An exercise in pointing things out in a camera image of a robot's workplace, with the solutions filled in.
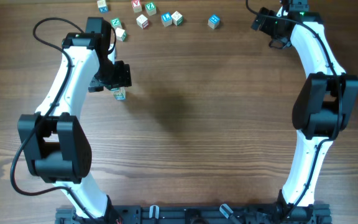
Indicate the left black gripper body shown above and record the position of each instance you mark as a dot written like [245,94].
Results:
[113,76]

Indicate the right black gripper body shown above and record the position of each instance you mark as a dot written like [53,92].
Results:
[268,26]

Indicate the green base tower block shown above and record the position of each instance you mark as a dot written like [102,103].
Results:
[120,96]

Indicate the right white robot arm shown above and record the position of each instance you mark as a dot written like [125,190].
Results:
[324,105]

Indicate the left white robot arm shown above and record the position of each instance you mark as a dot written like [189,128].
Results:
[52,140]

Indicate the plain green-sided wooden block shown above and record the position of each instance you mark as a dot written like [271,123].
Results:
[121,34]

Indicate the green N wooden block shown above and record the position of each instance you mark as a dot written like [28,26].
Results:
[116,23]

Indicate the red-sided wooden block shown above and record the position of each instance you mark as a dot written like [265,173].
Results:
[142,21]

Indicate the blue far right block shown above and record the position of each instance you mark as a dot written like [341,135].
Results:
[213,21]

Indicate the blue X wooden block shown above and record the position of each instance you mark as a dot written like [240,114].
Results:
[102,6]

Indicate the red V wooden block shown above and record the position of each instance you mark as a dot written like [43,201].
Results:
[136,5]

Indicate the green Z wooden block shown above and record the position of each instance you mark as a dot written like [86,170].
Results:
[150,8]

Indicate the blue L wooden block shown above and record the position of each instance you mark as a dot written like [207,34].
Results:
[166,19]

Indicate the green-sided picture block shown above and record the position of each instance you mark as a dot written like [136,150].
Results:
[177,18]

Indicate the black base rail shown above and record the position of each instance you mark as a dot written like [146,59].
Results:
[257,213]

